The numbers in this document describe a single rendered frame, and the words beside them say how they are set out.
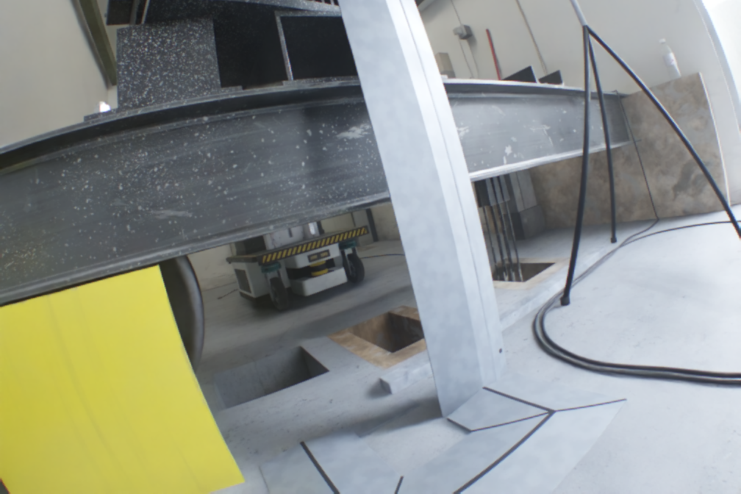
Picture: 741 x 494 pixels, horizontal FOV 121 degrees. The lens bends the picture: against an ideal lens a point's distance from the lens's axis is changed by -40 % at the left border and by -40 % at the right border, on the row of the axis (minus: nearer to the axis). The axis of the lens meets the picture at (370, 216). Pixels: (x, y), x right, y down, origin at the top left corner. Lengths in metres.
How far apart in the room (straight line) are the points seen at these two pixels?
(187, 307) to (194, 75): 0.53
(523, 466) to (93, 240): 0.76
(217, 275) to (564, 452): 3.70
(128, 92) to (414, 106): 0.52
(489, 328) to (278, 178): 0.50
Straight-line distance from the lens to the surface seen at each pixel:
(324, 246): 1.85
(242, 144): 0.67
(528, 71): 1.22
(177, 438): 0.64
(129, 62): 0.73
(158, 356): 0.58
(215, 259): 3.92
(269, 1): 0.79
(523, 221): 2.18
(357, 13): 0.67
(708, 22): 2.24
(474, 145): 0.94
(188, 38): 0.74
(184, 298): 0.90
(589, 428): 0.60
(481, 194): 1.47
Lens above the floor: 0.41
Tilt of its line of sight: 1 degrees down
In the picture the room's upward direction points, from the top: 14 degrees counter-clockwise
